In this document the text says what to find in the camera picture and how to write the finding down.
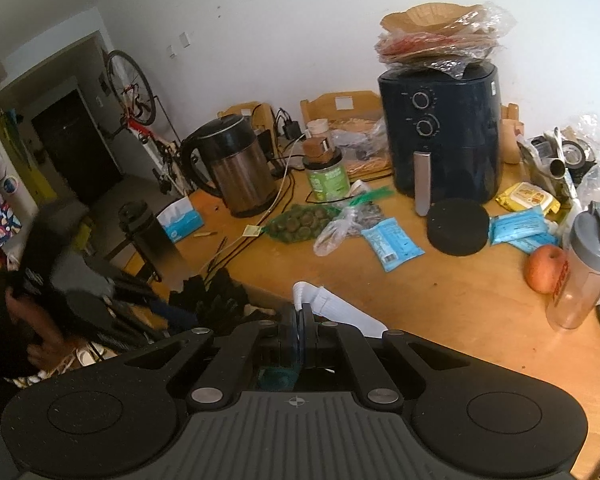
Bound clear shaker bottle grey lid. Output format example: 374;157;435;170
546;201;600;331

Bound green bag of snacks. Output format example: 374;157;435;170
262;203;341;244

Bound wooden chair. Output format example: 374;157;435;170
217;101;277;133
300;91;383;126
500;103;524;163

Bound green label jar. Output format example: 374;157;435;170
302;135;352;204

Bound steel electric kettle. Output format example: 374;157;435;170
180;114;280;218

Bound yellow wet wipes pack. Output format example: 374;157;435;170
496;181;562;216

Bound white cable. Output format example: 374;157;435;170
266;135;312;212

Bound black tumbler bottle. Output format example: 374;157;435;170
119;201;191;283

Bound black power adapter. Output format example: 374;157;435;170
275;107;306;141

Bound dark door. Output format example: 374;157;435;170
30;87;123;206

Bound crumpled clear plastic bag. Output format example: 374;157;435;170
517;114;600;211

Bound blue tissue box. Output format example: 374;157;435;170
156;196;204;244

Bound clear bag of seeds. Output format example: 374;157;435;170
314;185;396;257

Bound blue wet wipes pack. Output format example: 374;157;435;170
487;206;563;255

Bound red apple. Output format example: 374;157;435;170
524;245;567;294

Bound black air fryer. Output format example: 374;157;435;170
377;62;503;217

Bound black glove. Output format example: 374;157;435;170
169;267;281;336

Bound white cloth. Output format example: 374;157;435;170
292;281;390;338

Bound blue wet wipe packet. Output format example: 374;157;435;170
361;217;426;273

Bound black round coaster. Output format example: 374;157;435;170
426;198;491;257

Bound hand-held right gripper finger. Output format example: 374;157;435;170
300;305;473;408
125;305;301;408

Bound black cable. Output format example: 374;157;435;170
205;160;301;283

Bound bag of paper liners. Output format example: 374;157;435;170
375;2;516;78

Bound red bicycle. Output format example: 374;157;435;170
102;49;191;196

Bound teal mesh bath loofah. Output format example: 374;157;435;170
252;366;301;392

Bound clear bag of crackers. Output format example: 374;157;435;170
330;116;393;179

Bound person's left hand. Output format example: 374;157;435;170
5;291;67;372

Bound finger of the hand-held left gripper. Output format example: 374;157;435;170
85;255;156;307
111;297;201;345

